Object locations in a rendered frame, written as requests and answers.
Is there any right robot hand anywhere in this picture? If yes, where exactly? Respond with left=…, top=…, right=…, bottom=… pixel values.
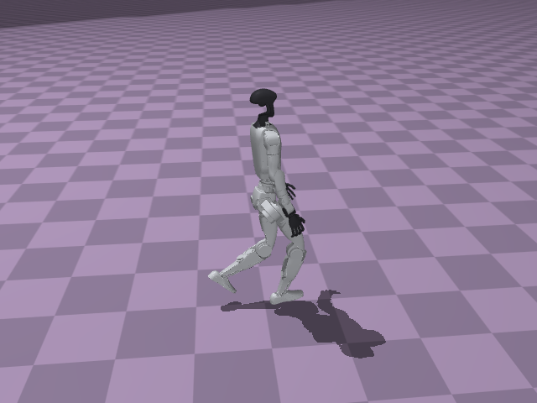
left=282, top=208, right=305, bottom=238

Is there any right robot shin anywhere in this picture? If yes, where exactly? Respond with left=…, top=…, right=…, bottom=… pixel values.
left=277, top=248, right=306, bottom=296

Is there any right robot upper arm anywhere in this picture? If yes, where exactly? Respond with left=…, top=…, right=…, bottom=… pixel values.
left=263, top=130, right=285, bottom=182

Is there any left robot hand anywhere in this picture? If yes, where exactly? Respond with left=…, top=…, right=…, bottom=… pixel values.
left=285, top=183, right=296, bottom=200

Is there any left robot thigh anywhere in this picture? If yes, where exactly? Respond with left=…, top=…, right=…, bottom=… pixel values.
left=250, top=195, right=278, bottom=257

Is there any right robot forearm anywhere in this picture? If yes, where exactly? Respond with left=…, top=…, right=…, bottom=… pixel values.
left=273, top=170, right=294, bottom=214

